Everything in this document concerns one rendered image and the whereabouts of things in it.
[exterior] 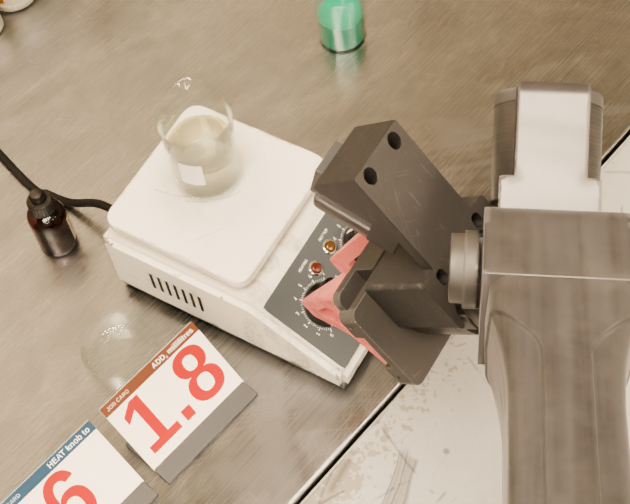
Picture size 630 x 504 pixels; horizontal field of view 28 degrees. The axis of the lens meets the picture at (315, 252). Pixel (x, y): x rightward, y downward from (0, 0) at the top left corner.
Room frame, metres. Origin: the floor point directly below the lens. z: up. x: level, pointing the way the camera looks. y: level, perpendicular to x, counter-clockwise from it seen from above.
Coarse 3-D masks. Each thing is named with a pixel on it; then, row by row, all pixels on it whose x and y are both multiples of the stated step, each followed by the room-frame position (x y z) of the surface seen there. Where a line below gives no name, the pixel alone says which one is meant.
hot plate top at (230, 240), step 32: (160, 160) 0.55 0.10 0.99; (256, 160) 0.54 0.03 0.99; (288, 160) 0.53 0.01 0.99; (320, 160) 0.53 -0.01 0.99; (128, 192) 0.52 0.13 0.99; (160, 192) 0.52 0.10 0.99; (256, 192) 0.51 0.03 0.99; (288, 192) 0.50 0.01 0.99; (128, 224) 0.50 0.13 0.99; (160, 224) 0.49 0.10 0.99; (192, 224) 0.49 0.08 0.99; (224, 224) 0.49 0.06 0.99; (256, 224) 0.48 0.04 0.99; (288, 224) 0.48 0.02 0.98; (192, 256) 0.46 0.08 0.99; (224, 256) 0.46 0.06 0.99; (256, 256) 0.46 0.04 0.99
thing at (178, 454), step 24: (240, 384) 0.40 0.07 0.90; (216, 408) 0.39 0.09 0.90; (240, 408) 0.38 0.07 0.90; (120, 432) 0.37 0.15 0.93; (192, 432) 0.37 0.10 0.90; (216, 432) 0.37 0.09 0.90; (144, 456) 0.35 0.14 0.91; (168, 456) 0.36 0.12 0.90; (192, 456) 0.35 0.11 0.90; (168, 480) 0.34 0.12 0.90
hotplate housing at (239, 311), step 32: (128, 256) 0.49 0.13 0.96; (160, 256) 0.48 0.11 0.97; (288, 256) 0.46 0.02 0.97; (160, 288) 0.47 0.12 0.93; (192, 288) 0.45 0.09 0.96; (224, 288) 0.44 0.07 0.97; (256, 288) 0.44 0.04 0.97; (224, 320) 0.44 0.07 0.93; (256, 320) 0.42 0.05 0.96; (288, 352) 0.41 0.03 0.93; (320, 352) 0.40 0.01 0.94
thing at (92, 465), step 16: (80, 448) 0.36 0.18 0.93; (96, 448) 0.36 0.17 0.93; (64, 464) 0.35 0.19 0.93; (80, 464) 0.35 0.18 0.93; (96, 464) 0.35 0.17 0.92; (112, 464) 0.35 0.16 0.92; (48, 480) 0.34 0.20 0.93; (64, 480) 0.34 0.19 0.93; (80, 480) 0.34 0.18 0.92; (96, 480) 0.34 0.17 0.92; (112, 480) 0.34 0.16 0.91; (128, 480) 0.34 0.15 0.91; (32, 496) 0.33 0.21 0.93; (48, 496) 0.33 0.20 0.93; (64, 496) 0.33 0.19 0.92; (80, 496) 0.33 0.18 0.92; (96, 496) 0.33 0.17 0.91; (112, 496) 0.33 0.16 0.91
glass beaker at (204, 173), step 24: (168, 96) 0.55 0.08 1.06; (192, 96) 0.56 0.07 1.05; (216, 96) 0.55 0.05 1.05; (168, 120) 0.54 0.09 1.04; (168, 144) 0.51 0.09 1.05; (192, 144) 0.50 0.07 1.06; (216, 144) 0.51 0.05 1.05; (192, 168) 0.51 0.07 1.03; (216, 168) 0.51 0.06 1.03; (240, 168) 0.52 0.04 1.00; (192, 192) 0.51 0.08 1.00; (216, 192) 0.51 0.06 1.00
